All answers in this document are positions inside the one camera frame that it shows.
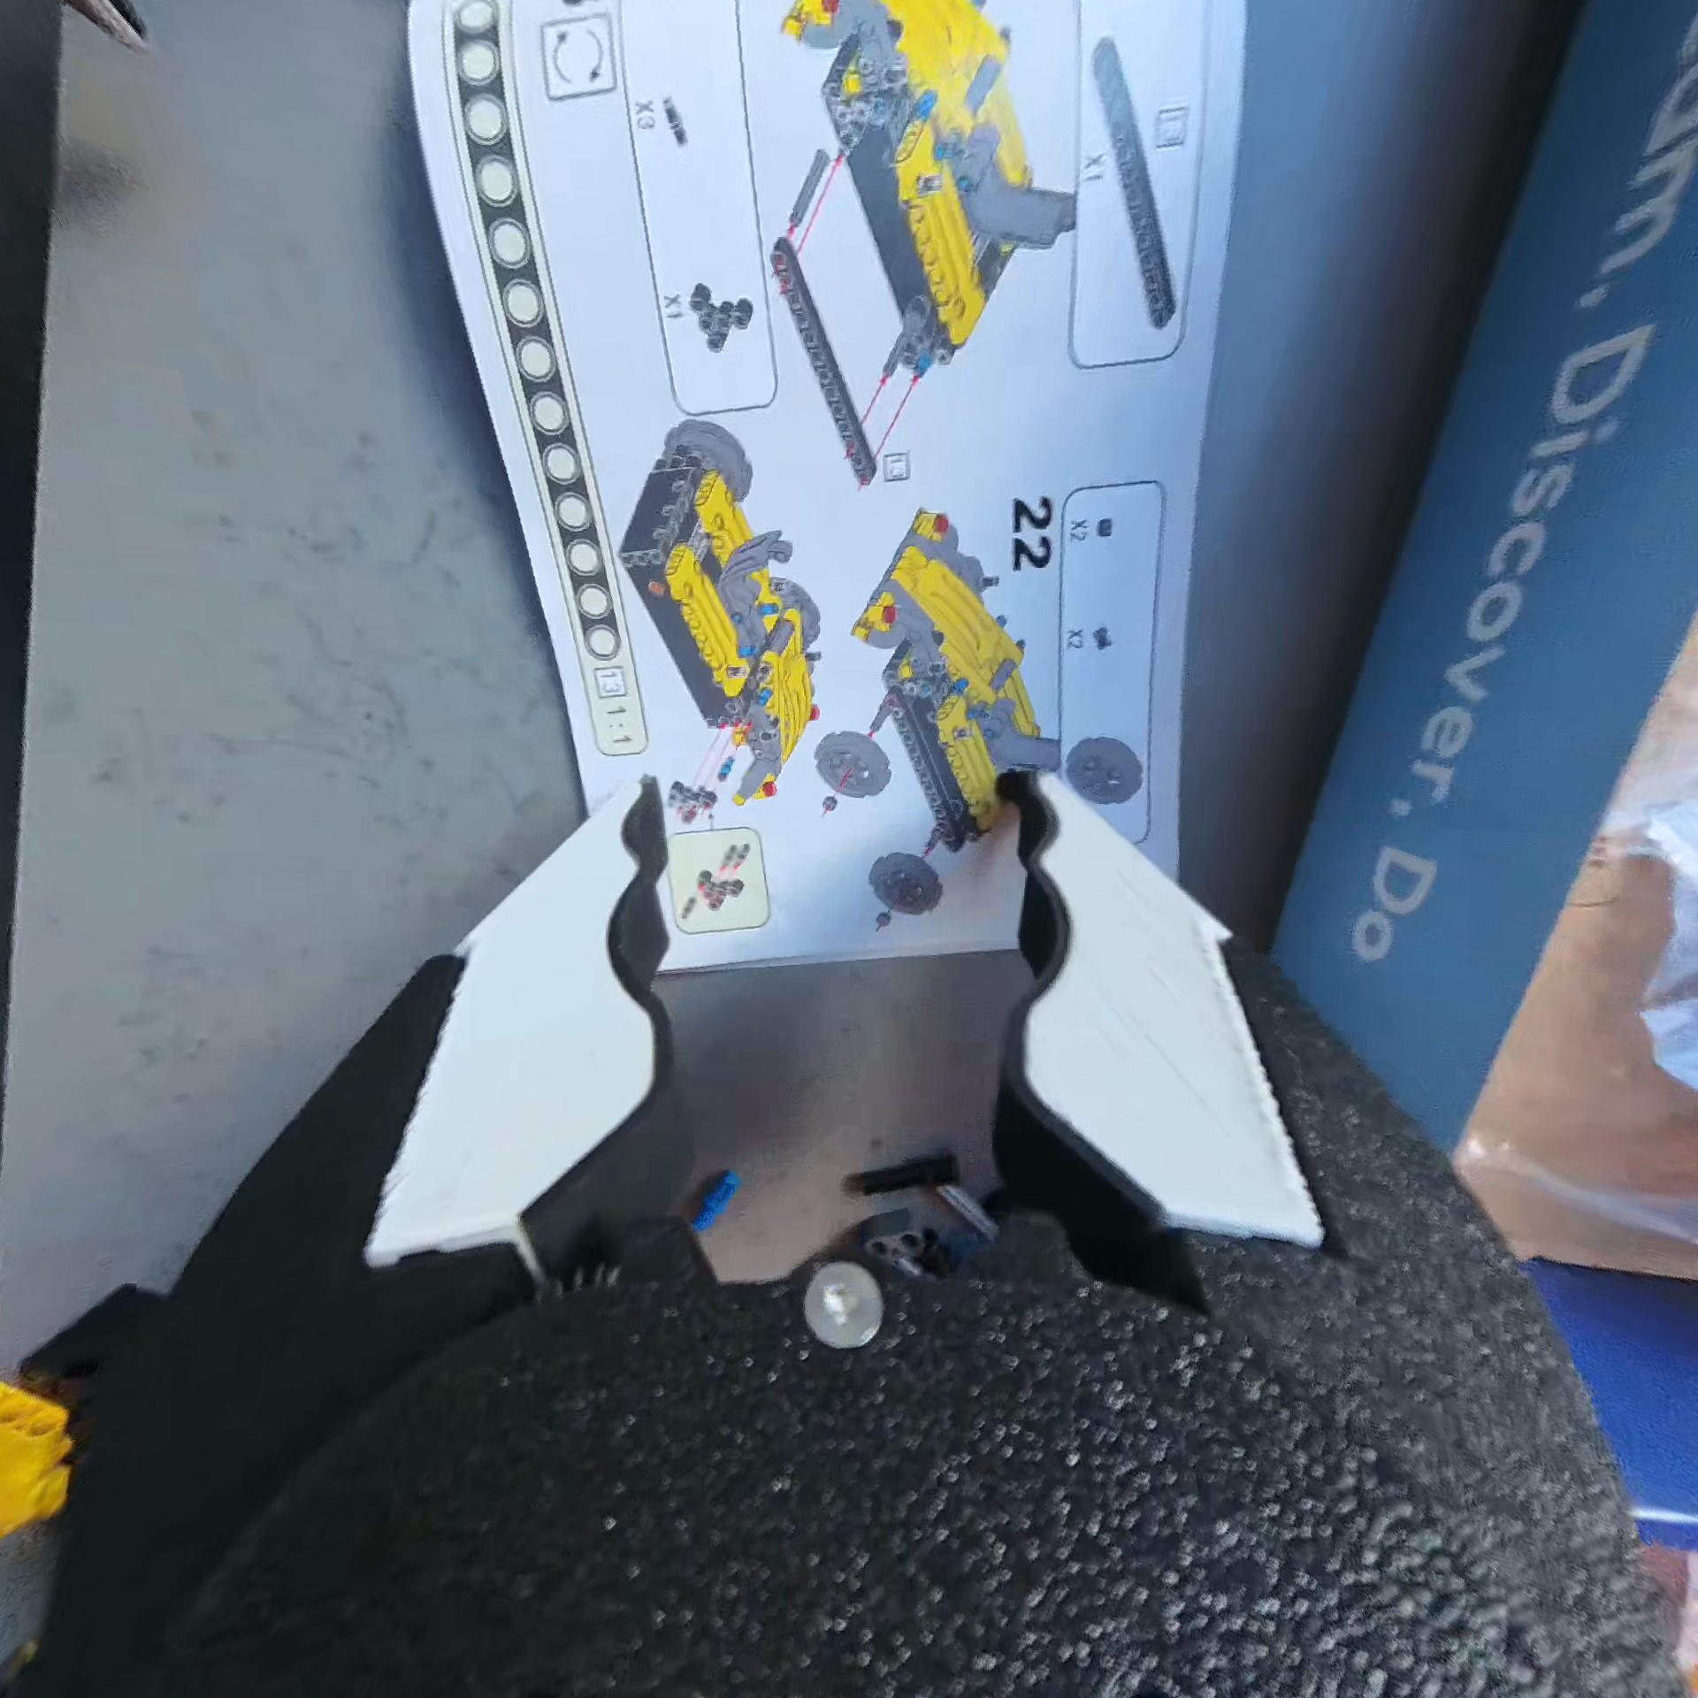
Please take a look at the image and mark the grey desk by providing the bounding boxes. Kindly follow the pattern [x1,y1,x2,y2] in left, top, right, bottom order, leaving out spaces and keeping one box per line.
[0,0,1590,1385]

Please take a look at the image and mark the blue cardboard box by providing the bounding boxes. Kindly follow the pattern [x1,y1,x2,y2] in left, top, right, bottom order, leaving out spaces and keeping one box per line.
[1272,0,1698,1550]

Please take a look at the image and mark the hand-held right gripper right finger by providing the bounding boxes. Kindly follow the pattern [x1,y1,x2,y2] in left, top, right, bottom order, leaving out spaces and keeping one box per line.
[996,771,1327,1249]

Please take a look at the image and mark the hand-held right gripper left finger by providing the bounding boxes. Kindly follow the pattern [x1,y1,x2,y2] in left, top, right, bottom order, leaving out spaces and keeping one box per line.
[370,780,682,1264]

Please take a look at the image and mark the clear plastic bags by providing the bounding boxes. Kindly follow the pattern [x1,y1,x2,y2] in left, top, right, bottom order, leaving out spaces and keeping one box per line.
[1588,785,1698,1093]

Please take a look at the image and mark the yellow black brick vehicle model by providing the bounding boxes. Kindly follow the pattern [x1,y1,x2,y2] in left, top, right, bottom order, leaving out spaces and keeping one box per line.
[0,1286,170,1547]

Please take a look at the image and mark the instruction booklet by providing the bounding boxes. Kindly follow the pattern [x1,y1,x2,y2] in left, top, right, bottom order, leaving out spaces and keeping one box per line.
[409,0,1252,964]

